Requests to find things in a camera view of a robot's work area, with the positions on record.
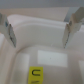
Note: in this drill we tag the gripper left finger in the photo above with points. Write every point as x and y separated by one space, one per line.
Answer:
10 33

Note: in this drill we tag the yellow block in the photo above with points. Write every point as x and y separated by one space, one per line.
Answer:
36 75

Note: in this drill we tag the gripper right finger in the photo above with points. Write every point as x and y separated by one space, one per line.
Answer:
68 31

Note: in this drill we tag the white plastic box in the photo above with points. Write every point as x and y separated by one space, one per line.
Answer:
40 36

